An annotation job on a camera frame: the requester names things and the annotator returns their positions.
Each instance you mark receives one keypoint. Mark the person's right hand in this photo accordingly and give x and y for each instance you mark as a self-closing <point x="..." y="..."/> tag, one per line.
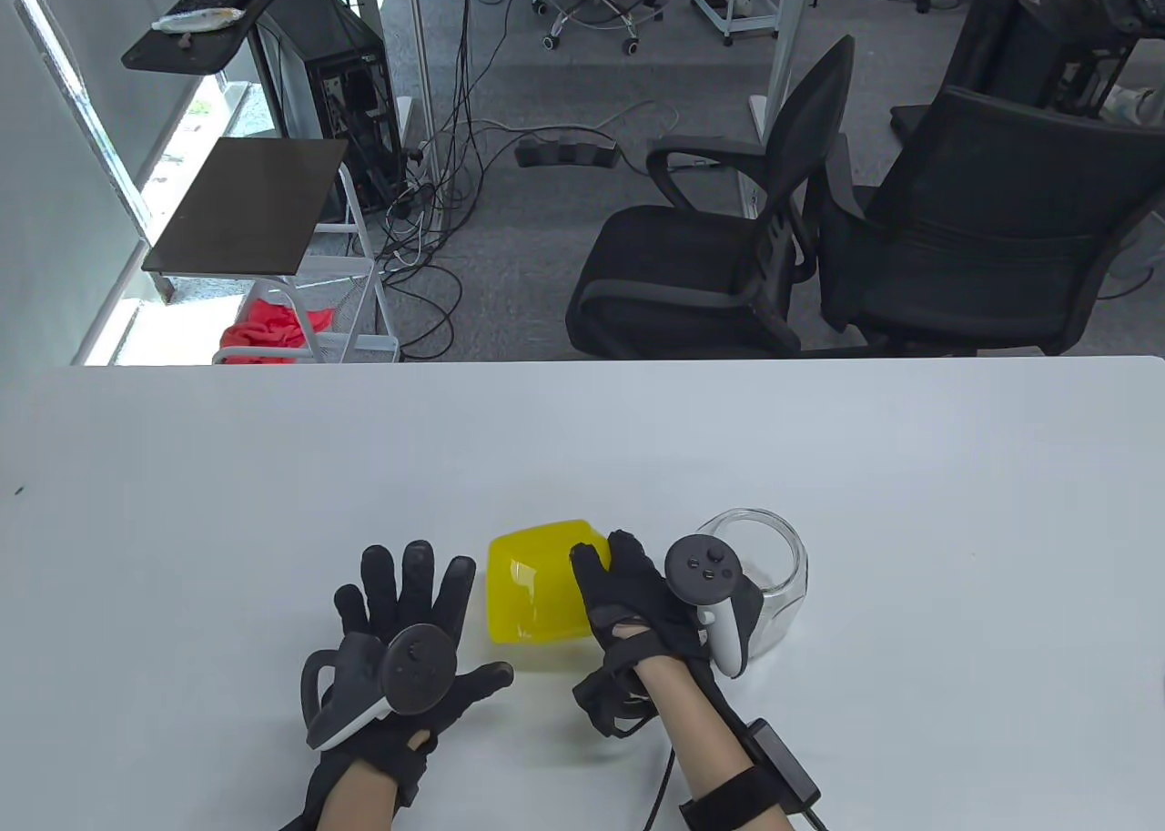
<point x="628" y="603"/>

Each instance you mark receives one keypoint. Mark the person's left hand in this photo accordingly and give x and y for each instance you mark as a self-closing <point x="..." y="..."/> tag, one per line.
<point x="410" y="594"/>

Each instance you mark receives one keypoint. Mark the yellow plastic food container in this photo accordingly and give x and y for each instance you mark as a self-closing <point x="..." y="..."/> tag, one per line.
<point x="532" y="585"/>

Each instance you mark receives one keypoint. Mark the clear glass jar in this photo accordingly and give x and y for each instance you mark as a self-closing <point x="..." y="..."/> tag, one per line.
<point x="774" y="549"/>

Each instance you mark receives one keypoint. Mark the person's right forearm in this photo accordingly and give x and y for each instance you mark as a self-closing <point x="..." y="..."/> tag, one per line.
<point x="701" y="731"/>

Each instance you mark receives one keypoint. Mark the person's left forearm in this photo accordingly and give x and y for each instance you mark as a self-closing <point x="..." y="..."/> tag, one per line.
<point x="355" y="799"/>

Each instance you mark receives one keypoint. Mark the dark grey right controller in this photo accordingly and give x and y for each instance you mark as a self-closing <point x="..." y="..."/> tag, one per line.
<point x="701" y="572"/>

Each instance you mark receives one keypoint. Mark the dark grey controller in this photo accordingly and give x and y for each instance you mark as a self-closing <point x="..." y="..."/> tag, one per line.
<point x="701" y="572"/>
<point x="419" y="676"/>

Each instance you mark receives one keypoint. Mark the dark grey left controller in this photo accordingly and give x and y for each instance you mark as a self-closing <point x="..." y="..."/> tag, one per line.
<point x="419" y="676"/>

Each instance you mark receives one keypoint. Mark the black sensor box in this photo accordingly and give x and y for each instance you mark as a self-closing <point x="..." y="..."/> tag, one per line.
<point x="783" y="763"/>

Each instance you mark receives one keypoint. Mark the red cloth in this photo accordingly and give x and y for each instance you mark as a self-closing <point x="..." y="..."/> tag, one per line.
<point x="264" y="326"/>

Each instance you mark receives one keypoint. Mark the dark brown side table top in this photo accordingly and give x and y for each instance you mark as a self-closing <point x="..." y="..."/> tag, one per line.
<point x="250" y="203"/>

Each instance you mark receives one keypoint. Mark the black power strip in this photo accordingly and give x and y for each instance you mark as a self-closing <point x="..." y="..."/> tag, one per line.
<point x="564" y="153"/>

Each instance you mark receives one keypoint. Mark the black mesh office chair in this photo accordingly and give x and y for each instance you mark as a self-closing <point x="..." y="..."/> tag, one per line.
<point x="983" y="230"/>

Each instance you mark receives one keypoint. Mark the black computer tower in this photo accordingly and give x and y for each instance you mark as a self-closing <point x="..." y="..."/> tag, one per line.
<point x="319" y="66"/>

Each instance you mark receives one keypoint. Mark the black stand tray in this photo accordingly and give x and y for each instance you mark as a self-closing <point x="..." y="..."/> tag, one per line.
<point x="177" y="55"/>

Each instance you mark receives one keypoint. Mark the chrome swivel chair base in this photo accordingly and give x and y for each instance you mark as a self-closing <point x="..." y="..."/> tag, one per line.
<point x="592" y="7"/>

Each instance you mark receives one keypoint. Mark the white rolling cart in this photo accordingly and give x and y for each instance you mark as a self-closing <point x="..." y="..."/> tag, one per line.
<point x="728" y="7"/>

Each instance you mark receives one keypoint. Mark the black equipment rack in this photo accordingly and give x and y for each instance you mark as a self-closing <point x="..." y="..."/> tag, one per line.
<point x="1010" y="30"/>

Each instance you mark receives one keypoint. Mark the white desk frame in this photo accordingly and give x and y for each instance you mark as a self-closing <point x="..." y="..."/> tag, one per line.
<point x="416" y="57"/>

